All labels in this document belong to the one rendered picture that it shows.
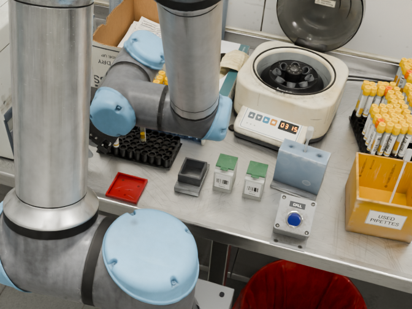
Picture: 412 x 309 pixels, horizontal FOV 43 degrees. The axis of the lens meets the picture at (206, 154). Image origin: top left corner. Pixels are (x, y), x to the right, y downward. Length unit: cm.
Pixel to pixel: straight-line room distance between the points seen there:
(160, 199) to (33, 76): 58
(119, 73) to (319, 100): 52
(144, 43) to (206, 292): 42
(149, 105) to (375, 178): 55
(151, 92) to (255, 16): 74
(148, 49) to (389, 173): 57
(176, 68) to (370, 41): 91
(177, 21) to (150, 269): 29
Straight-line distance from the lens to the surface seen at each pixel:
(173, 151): 117
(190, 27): 60
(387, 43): 152
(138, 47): 89
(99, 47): 130
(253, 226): 106
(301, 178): 111
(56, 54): 56
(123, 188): 112
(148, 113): 83
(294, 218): 100
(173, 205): 109
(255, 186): 108
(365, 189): 118
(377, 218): 107
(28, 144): 61
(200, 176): 109
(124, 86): 84
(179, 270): 64
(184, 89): 71
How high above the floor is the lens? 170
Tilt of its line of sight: 44 degrees down
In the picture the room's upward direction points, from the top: 4 degrees clockwise
